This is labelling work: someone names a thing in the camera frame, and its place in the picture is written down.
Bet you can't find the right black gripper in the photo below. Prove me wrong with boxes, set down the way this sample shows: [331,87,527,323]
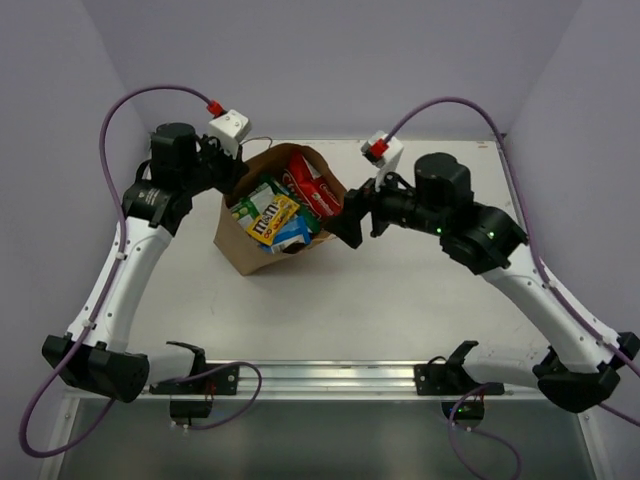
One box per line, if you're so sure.
[324,158,451,248]

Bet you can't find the red Chuba chips bag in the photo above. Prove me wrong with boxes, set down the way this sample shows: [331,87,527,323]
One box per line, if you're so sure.
[282,151,342,221]

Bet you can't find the green white snack packet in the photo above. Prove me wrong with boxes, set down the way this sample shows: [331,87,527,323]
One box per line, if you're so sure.
[230,182,275,230]

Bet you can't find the light blue snack bar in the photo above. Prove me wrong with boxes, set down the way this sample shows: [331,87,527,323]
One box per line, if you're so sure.
[259,215,311,254]

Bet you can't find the dark green snack bag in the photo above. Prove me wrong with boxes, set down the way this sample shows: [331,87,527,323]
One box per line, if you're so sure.
[260,174,321,235]

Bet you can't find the yellow M&M's packet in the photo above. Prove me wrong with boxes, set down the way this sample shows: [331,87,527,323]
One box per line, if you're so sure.
[245,194,300,246]

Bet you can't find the brown paper bag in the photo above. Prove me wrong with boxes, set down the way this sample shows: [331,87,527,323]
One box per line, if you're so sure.
[214,143,346,276]

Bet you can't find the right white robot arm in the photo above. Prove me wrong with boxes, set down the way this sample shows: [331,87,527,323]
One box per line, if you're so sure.
[326,153,639,413]

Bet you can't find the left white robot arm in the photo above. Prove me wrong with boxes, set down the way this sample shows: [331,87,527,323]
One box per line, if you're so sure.
[42,115,251,403]

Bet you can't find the right base controller box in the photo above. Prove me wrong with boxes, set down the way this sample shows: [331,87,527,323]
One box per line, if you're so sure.
[440,395,485,430]

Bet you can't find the base controller box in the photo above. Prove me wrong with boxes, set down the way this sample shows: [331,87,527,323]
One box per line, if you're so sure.
[440,395,485,430]
[169,395,213,428]

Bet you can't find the left base controller box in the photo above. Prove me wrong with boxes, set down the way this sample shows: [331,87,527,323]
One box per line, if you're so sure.
[169,395,213,428]

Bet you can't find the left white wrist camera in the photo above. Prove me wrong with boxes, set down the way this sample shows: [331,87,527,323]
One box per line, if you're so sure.
[207,101,252,158]

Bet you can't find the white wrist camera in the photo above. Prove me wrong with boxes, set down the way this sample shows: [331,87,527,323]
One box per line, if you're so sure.
[207,101,252,158]
[360,131,404,191]

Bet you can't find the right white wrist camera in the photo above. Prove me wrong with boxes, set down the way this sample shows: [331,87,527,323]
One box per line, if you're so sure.
[360,131,404,191]

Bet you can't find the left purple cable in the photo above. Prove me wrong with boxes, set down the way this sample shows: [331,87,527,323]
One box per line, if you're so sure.
[18,84,262,459]

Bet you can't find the purple cable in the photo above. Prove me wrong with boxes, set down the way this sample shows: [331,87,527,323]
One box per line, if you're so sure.
[18,84,262,459]
[384,97,640,480]

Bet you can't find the aluminium mounting rail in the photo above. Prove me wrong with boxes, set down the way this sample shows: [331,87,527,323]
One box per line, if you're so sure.
[139,357,551,401]

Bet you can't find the right black base bracket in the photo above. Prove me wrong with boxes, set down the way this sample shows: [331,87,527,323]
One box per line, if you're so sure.
[413,355,456,396]

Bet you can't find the black base bracket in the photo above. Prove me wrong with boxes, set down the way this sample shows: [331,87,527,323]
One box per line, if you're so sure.
[413,355,456,396]
[203,363,240,397]

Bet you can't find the left black base bracket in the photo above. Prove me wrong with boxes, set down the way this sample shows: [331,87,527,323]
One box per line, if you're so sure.
[203,363,240,397]

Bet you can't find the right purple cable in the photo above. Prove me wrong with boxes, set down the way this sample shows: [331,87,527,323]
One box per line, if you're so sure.
[384,97,640,480]

